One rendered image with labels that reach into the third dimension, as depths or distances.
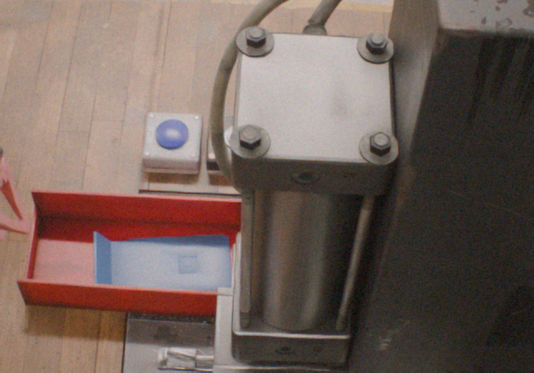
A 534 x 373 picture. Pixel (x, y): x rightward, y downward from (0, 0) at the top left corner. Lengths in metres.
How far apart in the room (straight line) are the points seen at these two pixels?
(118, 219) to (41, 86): 0.23
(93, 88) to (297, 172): 0.81
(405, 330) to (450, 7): 0.31
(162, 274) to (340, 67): 0.64
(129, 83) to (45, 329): 0.35
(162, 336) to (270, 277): 0.49
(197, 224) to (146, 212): 0.06
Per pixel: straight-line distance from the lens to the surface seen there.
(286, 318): 0.78
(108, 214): 1.26
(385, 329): 0.73
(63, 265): 1.25
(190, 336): 1.20
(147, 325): 1.21
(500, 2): 0.49
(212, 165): 1.28
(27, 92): 1.40
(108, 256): 1.24
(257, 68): 0.62
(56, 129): 1.36
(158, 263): 1.24
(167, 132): 1.29
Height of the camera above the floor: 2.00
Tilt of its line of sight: 58 degrees down
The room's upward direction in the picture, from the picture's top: 3 degrees clockwise
